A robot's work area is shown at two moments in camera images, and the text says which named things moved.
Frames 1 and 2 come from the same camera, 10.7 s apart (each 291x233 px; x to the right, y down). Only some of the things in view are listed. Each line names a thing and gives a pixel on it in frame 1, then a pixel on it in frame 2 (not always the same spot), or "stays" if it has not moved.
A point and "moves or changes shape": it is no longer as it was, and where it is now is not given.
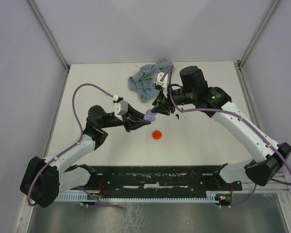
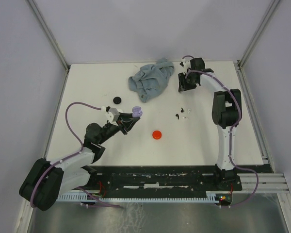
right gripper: [163, 101] -> [182, 86]
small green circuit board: [224, 199] stays
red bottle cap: [156, 135] stays
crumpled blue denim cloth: [143, 81] stays
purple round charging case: [150, 116] moves or changes shape
